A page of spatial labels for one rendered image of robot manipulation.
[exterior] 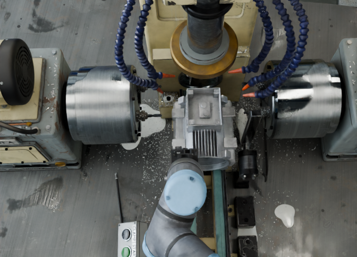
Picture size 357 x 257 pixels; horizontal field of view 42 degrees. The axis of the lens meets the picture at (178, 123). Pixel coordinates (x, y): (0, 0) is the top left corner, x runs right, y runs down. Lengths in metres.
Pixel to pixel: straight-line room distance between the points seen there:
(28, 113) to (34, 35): 0.63
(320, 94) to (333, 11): 0.67
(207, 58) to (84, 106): 0.41
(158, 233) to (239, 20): 0.75
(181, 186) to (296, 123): 0.53
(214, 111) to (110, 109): 0.31
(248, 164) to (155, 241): 0.48
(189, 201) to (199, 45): 0.39
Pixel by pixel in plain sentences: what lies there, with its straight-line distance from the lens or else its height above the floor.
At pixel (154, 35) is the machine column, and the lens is 1.55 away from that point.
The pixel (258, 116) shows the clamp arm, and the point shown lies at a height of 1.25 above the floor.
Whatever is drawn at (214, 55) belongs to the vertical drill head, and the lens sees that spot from 1.21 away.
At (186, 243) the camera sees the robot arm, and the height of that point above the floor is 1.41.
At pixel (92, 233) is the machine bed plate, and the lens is 1.66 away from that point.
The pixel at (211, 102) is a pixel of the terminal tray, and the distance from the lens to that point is 1.41.
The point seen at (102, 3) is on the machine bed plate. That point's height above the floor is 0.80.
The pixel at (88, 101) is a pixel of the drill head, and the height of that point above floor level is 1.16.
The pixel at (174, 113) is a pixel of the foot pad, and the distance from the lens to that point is 1.44.
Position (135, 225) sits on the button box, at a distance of 1.35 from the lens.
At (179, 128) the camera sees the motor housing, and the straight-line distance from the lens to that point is 1.43.
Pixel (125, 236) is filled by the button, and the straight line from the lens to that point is 1.36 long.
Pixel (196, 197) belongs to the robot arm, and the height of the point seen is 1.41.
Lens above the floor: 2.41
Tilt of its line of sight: 69 degrees down
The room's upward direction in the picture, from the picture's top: 3 degrees counter-clockwise
